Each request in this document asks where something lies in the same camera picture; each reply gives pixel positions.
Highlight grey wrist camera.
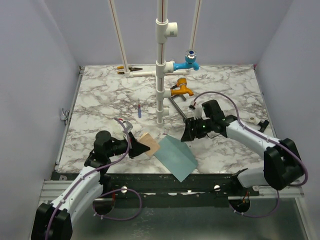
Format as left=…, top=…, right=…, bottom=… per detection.
left=114, top=117, right=133, bottom=140
left=189, top=100, right=203, bottom=120

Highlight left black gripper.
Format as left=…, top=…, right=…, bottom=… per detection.
left=106, top=131, right=151, bottom=159

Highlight blue plastic faucet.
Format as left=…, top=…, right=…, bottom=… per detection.
left=173, top=49, right=200, bottom=71

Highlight white pvc pipe frame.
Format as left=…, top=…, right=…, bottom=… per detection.
left=107, top=0, right=202, bottom=126

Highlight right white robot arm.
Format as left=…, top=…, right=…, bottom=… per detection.
left=180, top=100, right=304, bottom=196

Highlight white tape roll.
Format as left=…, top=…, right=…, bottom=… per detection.
left=248, top=116, right=261, bottom=125

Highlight orange handled pliers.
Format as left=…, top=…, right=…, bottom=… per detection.
left=116, top=66, right=143, bottom=75

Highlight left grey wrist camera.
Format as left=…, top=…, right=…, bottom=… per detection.
left=114, top=117, right=133, bottom=140

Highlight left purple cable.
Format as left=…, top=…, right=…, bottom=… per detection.
left=44, top=119, right=143, bottom=240

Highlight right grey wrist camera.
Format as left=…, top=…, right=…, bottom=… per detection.
left=189, top=100, right=203, bottom=120

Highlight grey metal rod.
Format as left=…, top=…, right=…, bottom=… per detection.
left=168, top=97, right=187, bottom=122

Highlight orange plastic faucet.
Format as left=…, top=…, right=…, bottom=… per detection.
left=170, top=77, right=194, bottom=96

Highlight black metal base rail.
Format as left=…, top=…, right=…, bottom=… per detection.
left=49, top=172, right=293, bottom=208

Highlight black handle tool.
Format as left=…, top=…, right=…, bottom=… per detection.
left=258, top=120, right=270, bottom=133

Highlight blue pen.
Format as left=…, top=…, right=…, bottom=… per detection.
left=137, top=104, right=142, bottom=118

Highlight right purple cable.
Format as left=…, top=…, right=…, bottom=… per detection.
left=192, top=90, right=311, bottom=218

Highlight purple cable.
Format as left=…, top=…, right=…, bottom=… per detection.
left=192, top=90, right=311, bottom=218
left=44, top=119, right=143, bottom=240

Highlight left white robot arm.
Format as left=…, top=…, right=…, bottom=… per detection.
left=30, top=130, right=150, bottom=240

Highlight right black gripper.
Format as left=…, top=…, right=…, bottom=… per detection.
left=180, top=116, right=214, bottom=142

